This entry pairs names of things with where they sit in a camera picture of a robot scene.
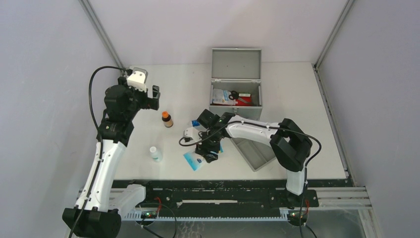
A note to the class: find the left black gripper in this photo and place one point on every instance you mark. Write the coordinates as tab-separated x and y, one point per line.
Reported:
149	103

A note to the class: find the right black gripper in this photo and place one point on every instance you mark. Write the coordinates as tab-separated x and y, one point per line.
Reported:
205	150

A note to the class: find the blue plaster packet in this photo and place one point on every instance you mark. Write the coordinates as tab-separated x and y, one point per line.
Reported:
195	157

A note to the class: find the brown bottle orange cap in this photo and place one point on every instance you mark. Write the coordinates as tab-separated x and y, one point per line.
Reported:
167	120

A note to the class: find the white bottle blue cap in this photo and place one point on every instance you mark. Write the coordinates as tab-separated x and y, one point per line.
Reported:
194	123

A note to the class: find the black medical scissors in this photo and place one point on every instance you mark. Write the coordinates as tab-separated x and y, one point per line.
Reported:
235	96

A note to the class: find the red first aid pouch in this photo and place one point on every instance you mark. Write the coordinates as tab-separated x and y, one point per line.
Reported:
248	99

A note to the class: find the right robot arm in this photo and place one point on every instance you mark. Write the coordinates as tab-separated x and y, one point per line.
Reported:
289	144

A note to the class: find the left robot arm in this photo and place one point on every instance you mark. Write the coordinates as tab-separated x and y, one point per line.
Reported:
95	214

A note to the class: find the grey metal medicine box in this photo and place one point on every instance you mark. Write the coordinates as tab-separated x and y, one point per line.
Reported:
237	69

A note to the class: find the grey plastic divider tray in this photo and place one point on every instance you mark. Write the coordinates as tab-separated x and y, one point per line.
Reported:
255	154

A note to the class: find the clear bottle white cap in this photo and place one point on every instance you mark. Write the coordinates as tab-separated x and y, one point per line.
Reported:
155	154

